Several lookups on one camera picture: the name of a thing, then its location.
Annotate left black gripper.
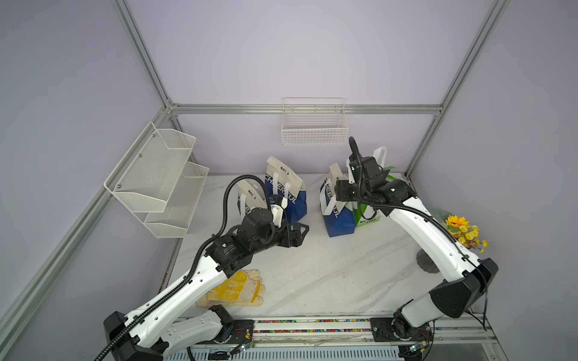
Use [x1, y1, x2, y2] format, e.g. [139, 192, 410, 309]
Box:
[250, 221, 308, 255]

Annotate blue beige tote bag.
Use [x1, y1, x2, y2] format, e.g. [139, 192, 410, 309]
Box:
[236, 179, 267, 218]
[319, 163, 357, 238]
[265, 156, 307, 224]

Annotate green white takeout bag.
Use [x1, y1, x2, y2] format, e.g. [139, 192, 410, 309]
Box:
[352, 146, 396, 227]

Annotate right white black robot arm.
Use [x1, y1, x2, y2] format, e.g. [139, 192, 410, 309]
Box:
[335, 138, 498, 341]

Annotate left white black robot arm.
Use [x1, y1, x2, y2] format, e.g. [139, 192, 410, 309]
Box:
[96, 174, 309, 360]

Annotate sunflower bouquet in vase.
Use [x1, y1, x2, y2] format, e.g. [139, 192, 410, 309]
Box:
[431, 208, 489, 254]

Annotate white two-tier mesh shelf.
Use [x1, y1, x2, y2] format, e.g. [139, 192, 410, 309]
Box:
[104, 123, 209, 239]

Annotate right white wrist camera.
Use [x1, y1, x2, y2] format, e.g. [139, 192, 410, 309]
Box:
[346, 157, 358, 184]

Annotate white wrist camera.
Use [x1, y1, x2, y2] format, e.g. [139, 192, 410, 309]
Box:
[269, 195, 288, 228]
[346, 157, 358, 184]

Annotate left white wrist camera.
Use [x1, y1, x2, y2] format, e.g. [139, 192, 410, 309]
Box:
[269, 195, 288, 228]

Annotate white wire wall basket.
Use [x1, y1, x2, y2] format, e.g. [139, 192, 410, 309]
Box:
[281, 97, 349, 146]

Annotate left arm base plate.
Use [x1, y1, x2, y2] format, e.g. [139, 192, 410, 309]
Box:
[205, 319, 255, 345]

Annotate front aluminium rail beam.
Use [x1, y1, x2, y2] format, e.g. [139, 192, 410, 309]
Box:
[164, 314, 507, 360]

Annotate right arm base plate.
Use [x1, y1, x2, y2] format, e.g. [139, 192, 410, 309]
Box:
[370, 316, 433, 343]

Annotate aluminium frame rails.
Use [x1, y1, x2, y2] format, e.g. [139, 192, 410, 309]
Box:
[0, 0, 511, 353]

